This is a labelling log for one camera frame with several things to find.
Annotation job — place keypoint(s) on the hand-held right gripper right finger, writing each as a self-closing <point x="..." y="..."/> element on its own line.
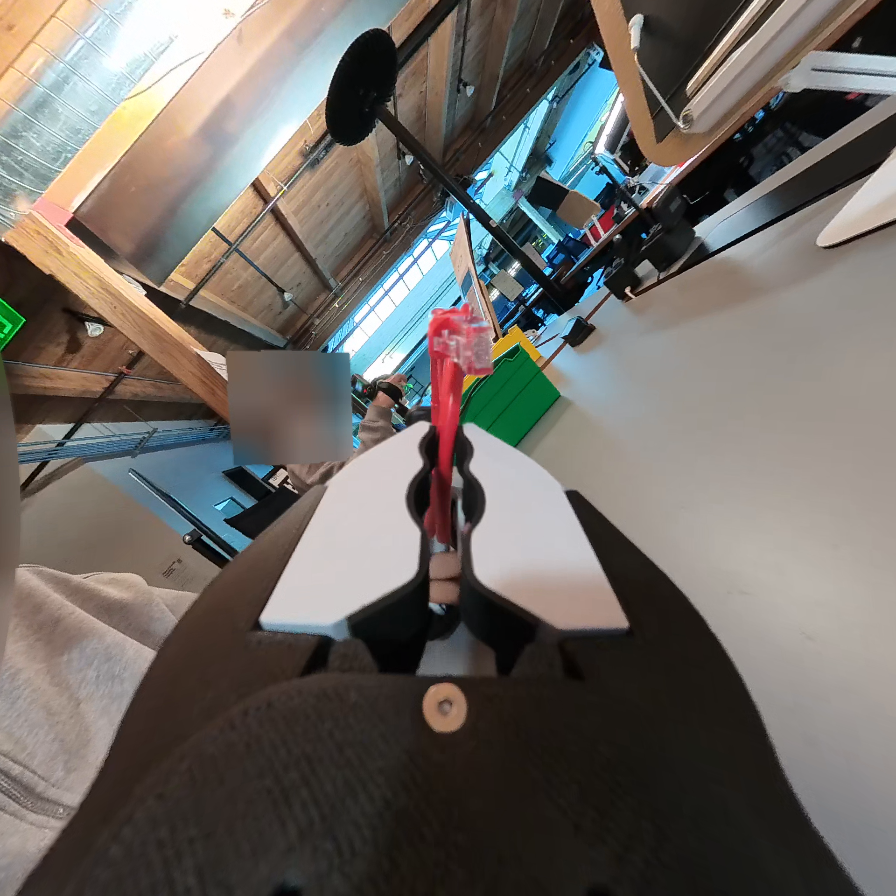
<point x="539" y="546"/>

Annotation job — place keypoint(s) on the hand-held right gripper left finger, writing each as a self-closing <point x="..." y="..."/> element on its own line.
<point x="336" y="546"/>

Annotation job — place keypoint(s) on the small black desk device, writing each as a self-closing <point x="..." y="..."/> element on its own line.
<point x="579" y="331"/>

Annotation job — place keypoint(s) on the green plastic bin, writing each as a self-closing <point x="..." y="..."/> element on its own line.
<point x="518" y="402"/>

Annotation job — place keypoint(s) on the yellow plastic bin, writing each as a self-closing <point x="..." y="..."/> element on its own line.
<point x="516" y="343"/>

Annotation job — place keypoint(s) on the wooden sign board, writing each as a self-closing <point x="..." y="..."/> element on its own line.
<point x="470" y="273"/>

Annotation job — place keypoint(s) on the grey hooded sweatshirt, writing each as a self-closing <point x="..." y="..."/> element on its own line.
<point x="70" y="665"/>

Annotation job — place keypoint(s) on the black equipment box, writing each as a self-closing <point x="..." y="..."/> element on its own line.
<point x="658" y="259"/>

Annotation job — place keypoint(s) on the wooden beam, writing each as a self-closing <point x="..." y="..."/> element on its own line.
<point x="119" y="301"/>

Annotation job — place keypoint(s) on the cardboard box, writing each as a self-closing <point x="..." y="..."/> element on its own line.
<point x="570" y="203"/>

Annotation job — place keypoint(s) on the green sign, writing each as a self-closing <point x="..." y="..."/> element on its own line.
<point x="8" y="323"/>

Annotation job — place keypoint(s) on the black round-base pole stand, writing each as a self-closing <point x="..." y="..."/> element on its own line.
<point x="360" y="87"/>

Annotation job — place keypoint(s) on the computer monitor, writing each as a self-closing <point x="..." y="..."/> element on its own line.
<point x="805" y="162"/>

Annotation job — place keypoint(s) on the white monitor stand base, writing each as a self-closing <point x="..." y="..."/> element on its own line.
<point x="864" y="210"/>

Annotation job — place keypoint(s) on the plywood-edged black panel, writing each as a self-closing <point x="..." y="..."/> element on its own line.
<point x="672" y="63"/>

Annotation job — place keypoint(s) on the silver ventilation duct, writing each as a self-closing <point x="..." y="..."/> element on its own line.
<point x="56" y="119"/>

